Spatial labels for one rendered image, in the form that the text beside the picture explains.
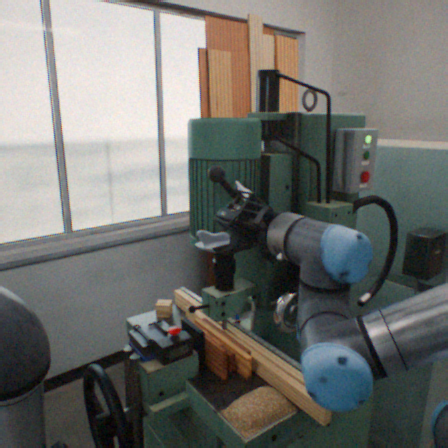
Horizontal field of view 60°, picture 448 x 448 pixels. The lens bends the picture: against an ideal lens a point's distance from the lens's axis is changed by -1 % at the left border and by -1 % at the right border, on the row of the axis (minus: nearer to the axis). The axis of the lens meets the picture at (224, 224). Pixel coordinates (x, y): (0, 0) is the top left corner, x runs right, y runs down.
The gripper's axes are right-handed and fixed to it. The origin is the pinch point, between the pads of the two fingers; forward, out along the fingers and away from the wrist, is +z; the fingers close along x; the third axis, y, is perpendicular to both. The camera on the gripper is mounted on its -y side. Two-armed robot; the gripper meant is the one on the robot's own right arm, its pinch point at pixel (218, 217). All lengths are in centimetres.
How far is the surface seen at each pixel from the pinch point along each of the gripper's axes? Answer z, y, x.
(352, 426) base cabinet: -10, -78, 18
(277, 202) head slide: 5.3, -15.3, -15.2
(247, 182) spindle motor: 3.6, -3.0, -11.7
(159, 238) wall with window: 150, -79, -5
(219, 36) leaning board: 147, -22, -123
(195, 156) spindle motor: 11.3, 7.4, -9.3
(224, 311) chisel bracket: 8.8, -25.3, 13.8
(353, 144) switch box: -4.5, -16.0, -36.5
